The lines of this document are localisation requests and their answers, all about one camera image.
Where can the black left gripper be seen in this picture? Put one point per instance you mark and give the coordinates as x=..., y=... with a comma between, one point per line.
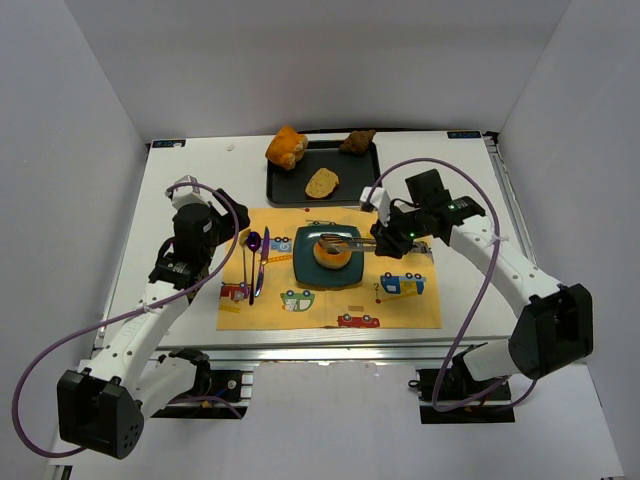
x=232, y=215

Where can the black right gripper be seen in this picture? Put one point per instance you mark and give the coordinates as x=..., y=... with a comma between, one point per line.
x=388, y=240

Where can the metal serving tongs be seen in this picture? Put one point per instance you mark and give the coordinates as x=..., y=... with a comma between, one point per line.
x=334, y=243

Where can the orange glazed donut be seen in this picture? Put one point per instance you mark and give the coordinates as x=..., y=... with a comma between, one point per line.
x=329, y=257

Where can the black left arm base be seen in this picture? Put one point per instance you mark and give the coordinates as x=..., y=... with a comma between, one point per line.
x=185, y=385

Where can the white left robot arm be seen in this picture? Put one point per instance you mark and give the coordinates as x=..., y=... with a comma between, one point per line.
x=104, y=405

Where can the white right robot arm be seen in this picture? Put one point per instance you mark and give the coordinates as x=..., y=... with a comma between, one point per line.
x=554, y=322

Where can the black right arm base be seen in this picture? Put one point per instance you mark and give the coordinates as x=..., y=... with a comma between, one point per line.
x=490, y=409

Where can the sliced bread piece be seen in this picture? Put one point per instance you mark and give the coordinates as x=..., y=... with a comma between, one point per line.
x=322, y=184

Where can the orange bread roll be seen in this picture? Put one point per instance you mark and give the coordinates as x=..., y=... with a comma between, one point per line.
x=287, y=148

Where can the gold spoon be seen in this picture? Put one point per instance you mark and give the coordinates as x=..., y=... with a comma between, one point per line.
x=243, y=240

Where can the purple spoon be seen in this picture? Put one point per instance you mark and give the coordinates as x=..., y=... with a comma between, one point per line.
x=253, y=243

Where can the iridescent table knife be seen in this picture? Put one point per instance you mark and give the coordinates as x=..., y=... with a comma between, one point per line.
x=265, y=249

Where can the teal square plate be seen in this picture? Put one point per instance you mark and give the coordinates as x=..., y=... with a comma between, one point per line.
x=310, y=273

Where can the black baking tray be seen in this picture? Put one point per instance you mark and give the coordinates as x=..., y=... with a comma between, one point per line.
x=287, y=188

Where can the brown chocolate croissant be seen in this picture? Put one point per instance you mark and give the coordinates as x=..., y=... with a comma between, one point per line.
x=357, y=142

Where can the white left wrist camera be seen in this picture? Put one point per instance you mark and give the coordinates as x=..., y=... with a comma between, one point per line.
x=186, y=194

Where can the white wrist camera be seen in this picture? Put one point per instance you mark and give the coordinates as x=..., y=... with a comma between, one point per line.
x=186, y=194
x=376, y=199

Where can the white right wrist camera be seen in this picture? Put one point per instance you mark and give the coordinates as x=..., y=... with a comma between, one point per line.
x=376, y=199

